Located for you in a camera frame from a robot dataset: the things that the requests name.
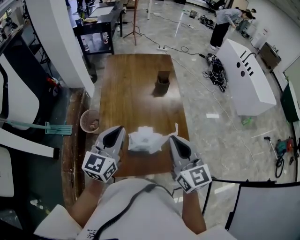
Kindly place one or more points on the brown leather holder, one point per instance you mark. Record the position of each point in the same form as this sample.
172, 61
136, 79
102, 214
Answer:
162, 85

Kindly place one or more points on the black wrapped box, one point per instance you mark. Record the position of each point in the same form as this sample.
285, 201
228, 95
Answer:
9, 220

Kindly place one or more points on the white black curved kiosk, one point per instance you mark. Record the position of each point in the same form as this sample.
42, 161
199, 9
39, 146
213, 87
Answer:
21, 100

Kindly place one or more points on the white rounded seat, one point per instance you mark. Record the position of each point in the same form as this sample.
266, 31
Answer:
5, 171

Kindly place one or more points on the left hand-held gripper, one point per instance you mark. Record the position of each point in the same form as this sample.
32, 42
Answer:
98, 166

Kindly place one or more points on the wooden tripod stand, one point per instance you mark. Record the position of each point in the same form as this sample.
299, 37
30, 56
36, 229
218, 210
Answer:
135, 21

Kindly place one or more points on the black shelf table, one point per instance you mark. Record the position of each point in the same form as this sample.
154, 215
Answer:
93, 27

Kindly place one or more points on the black mesh bin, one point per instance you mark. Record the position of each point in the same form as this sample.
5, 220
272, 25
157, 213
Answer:
193, 13

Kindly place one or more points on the person's right forearm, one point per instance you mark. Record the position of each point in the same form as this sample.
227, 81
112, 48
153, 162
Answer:
193, 211

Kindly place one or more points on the teal flat mop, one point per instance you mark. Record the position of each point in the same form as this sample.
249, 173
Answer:
58, 130

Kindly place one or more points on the white red-capped bottle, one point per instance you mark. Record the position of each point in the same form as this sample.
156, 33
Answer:
105, 38

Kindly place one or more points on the white tissue pack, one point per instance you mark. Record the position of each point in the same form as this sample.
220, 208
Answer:
140, 141

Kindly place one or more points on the dark green cabinet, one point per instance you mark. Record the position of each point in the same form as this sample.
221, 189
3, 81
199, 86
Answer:
289, 103

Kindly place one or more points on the white panel with black frame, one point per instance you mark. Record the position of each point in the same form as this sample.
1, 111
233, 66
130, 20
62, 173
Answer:
264, 211

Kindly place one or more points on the person's left forearm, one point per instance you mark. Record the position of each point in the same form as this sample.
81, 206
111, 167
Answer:
89, 204

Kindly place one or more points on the pink mesh wastebasket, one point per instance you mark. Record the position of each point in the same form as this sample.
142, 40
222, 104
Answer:
89, 127

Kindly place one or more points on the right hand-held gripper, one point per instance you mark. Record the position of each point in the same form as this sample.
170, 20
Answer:
194, 178

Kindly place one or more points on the white cloth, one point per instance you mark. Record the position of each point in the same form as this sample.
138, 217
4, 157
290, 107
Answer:
164, 140

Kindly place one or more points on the brown cabinet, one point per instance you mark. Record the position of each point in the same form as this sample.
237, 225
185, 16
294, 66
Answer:
269, 55

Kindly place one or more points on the white cabinet with holes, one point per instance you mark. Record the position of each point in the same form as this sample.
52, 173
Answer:
253, 93

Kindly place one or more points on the person's white shirt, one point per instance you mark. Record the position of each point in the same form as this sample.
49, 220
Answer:
140, 218

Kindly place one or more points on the green floor object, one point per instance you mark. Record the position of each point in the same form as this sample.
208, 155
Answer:
247, 121

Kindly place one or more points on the white power strip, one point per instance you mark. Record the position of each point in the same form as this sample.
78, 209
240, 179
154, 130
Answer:
162, 48

